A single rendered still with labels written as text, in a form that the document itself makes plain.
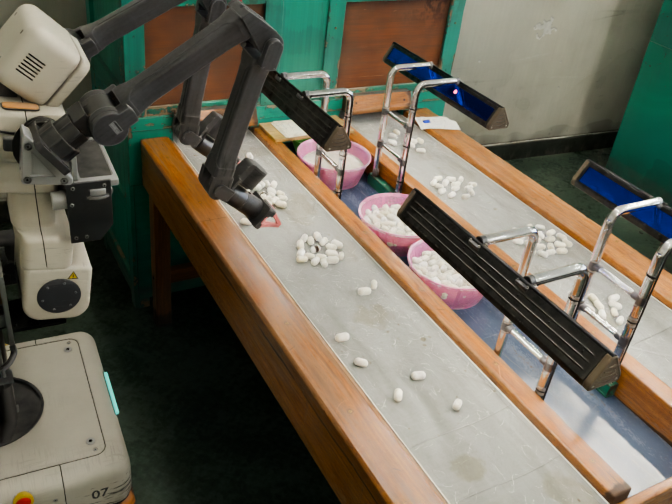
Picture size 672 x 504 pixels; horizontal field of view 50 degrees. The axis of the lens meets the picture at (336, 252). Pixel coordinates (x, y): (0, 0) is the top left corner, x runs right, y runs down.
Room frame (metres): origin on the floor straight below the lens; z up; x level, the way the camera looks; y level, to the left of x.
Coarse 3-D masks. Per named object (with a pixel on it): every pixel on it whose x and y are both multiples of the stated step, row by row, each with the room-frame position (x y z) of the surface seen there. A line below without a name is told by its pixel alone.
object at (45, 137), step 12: (48, 120) 1.33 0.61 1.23; (60, 120) 1.32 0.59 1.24; (36, 132) 1.30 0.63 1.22; (48, 132) 1.30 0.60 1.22; (60, 132) 1.30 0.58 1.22; (72, 132) 1.31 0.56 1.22; (36, 144) 1.26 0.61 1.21; (48, 144) 1.28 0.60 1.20; (60, 144) 1.29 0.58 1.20; (72, 144) 1.31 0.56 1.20; (48, 156) 1.26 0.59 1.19; (60, 156) 1.29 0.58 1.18; (72, 156) 1.31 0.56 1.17; (60, 168) 1.27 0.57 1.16
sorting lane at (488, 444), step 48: (288, 192) 2.06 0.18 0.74; (288, 240) 1.77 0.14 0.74; (288, 288) 1.54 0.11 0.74; (336, 288) 1.57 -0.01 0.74; (384, 288) 1.60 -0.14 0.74; (384, 336) 1.39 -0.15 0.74; (432, 336) 1.42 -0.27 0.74; (384, 384) 1.22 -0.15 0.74; (432, 384) 1.24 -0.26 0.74; (480, 384) 1.26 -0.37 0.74; (432, 432) 1.09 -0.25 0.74; (480, 432) 1.11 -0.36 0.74; (528, 432) 1.13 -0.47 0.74; (432, 480) 0.96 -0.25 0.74; (480, 480) 0.98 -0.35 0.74; (528, 480) 1.00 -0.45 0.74; (576, 480) 1.01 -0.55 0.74
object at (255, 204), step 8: (248, 192) 1.62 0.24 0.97; (256, 192) 1.67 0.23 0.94; (248, 200) 1.59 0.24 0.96; (256, 200) 1.61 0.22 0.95; (240, 208) 1.58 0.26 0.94; (248, 208) 1.58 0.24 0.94; (256, 208) 1.60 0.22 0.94; (264, 208) 1.61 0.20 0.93; (248, 216) 1.60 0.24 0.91; (256, 216) 1.60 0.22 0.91; (264, 216) 1.58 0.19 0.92; (256, 224) 1.58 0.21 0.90
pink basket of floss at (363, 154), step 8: (304, 144) 2.39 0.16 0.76; (312, 144) 2.42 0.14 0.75; (352, 144) 2.45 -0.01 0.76; (304, 152) 2.38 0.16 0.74; (352, 152) 2.44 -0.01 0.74; (360, 152) 2.42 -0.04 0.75; (368, 152) 2.38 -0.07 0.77; (304, 160) 2.25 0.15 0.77; (368, 160) 2.34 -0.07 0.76; (312, 168) 2.23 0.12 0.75; (360, 168) 2.25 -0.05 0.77; (320, 176) 2.22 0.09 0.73; (328, 176) 2.22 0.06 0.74; (336, 176) 2.22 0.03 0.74; (344, 176) 2.23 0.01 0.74; (352, 176) 2.24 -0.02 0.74; (360, 176) 2.29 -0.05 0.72; (328, 184) 2.23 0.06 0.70; (344, 184) 2.24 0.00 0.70; (352, 184) 2.27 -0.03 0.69
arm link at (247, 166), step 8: (248, 160) 1.60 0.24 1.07; (240, 168) 1.59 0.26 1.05; (248, 168) 1.58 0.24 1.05; (256, 168) 1.59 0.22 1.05; (240, 176) 1.57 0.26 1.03; (248, 176) 1.58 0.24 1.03; (256, 176) 1.59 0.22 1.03; (264, 176) 1.60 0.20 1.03; (232, 184) 1.56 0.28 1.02; (248, 184) 1.58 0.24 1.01; (256, 184) 1.59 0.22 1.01; (216, 192) 1.51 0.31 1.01; (224, 192) 1.53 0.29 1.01; (232, 192) 1.54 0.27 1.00; (224, 200) 1.53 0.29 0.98
